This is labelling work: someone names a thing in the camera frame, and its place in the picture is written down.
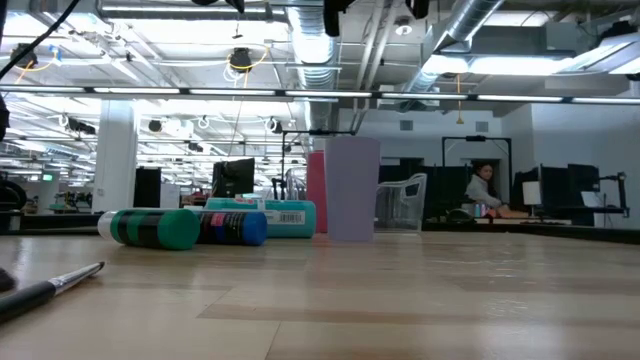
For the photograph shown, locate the clear plastic bin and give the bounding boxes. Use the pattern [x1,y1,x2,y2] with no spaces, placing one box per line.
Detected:
[374,172,429,234]

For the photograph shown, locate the red paint bottle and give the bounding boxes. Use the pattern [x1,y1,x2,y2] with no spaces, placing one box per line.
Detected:
[306,151,329,235]

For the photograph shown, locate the dark desk monitors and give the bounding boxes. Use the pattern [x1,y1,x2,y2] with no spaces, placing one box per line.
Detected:
[513,162,602,227]

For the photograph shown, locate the small green paint bottle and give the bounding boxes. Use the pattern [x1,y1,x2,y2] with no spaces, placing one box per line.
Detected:
[97,207,202,252]

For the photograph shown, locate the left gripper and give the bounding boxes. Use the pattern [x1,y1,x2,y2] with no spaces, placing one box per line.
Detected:
[192,0,356,37]

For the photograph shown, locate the slanted silver ventilation duct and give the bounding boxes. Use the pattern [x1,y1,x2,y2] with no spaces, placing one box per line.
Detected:
[403,0,506,95]

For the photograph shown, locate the white building column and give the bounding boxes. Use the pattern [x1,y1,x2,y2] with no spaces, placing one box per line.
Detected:
[91,98,139,215]

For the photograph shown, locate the long ceiling light strip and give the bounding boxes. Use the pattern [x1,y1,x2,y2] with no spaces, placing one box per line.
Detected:
[0,84,640,105]

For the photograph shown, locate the grey plastic cup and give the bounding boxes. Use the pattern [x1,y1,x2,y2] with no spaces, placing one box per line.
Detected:
[323,136,382,244]

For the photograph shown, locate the yellow hanging cord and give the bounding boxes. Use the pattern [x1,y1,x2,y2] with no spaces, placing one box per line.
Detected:
[454,73,465,126]

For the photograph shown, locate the large teal paint bottle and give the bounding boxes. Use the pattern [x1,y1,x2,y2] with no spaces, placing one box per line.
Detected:
[203,196,318,240]

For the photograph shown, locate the wide silver ventilation duct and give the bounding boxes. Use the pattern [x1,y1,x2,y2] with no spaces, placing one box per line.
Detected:
[286,0,343,94]

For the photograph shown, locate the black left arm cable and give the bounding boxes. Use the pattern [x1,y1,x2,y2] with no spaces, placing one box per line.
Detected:
[0,0,82,80]

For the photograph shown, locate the black ring-shaped object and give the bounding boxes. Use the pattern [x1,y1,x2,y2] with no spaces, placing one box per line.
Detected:
[0,178,29,212]

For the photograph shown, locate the person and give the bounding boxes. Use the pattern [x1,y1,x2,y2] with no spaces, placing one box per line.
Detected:
[463,160,529,220]

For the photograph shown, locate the white table lamp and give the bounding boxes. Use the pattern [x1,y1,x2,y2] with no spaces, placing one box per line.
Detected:
[521,179,543,219]

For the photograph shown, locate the thin black-handled brush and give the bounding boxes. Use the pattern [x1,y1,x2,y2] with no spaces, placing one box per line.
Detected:
[0,260,107,326]

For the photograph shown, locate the black cabinet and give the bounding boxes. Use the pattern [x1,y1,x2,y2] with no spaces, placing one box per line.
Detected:
[133,166,163,203]

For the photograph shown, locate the black ceiling cable reel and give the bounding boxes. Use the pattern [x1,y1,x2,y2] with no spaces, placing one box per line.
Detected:
[227,46,256,75]
[9,42,41,71]

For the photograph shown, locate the black background monitor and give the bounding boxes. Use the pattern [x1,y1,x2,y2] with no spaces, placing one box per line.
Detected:
[211,157,257,200]

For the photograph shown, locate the small blue paint bottle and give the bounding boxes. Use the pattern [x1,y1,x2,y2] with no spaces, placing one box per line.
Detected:
[197,209,269,247]

